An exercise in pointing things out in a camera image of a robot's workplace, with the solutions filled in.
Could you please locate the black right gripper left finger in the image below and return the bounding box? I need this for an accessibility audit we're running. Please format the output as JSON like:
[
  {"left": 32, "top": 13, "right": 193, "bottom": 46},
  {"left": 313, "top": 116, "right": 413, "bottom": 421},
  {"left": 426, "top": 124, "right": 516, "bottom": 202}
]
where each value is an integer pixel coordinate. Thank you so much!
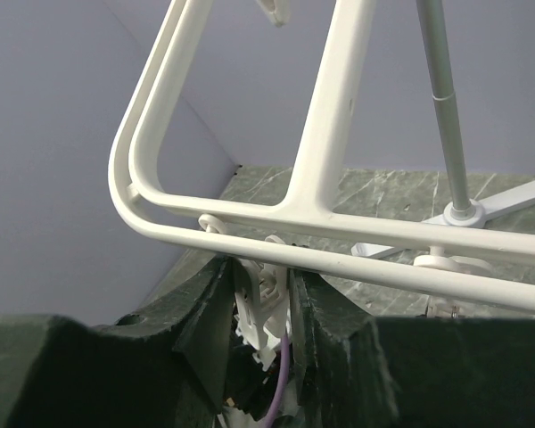
[{"left": 0, "top": 257, "right": 236, "bottom": 427}]

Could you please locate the silver drying rack stand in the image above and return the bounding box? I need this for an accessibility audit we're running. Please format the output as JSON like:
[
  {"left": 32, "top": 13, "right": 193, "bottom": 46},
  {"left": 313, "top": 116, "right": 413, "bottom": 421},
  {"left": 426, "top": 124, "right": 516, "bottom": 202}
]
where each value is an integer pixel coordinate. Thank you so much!
[{"left": 350, "top": 0, "right": 535, "bottom": 259}]

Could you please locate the white hanger clip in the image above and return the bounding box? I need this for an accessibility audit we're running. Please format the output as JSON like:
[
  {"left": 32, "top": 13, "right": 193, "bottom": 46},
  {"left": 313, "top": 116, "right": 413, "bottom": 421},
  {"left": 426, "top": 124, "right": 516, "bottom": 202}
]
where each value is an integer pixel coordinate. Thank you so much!
[
  {"left": 413, "top": 246, "right": 495, "bottom": 318},
  {"left": 198, "top": 213, "right": 295, "bottom": 371}
]

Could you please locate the white clip sock hanger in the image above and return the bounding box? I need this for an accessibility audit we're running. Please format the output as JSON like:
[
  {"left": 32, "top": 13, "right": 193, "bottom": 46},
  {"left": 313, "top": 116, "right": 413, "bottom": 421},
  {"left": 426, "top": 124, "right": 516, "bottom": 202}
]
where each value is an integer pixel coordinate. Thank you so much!
[{"left": 108, "top": 1, "right": 535, "bottom": 315}]

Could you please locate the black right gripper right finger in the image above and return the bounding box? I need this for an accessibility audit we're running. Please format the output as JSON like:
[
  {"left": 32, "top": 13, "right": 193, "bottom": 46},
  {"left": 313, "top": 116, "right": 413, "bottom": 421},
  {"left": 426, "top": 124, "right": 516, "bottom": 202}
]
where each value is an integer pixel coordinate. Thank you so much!
[{"left": 289, "top": 270, "right": 535, "bottom": 427}]

